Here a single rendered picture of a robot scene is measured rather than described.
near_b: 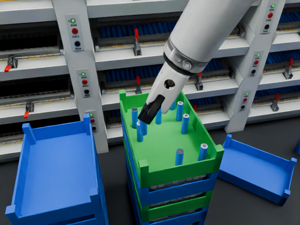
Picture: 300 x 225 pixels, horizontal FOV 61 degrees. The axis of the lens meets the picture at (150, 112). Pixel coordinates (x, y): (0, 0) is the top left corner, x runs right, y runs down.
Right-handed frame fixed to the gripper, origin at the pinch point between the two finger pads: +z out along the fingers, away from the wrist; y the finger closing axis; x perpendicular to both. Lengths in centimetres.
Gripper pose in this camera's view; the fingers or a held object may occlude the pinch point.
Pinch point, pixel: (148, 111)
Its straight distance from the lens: 57.2
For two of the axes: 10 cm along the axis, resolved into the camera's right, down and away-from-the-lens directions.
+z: -4.1, 6.2, 6.7
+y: 2.7, -6.2, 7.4
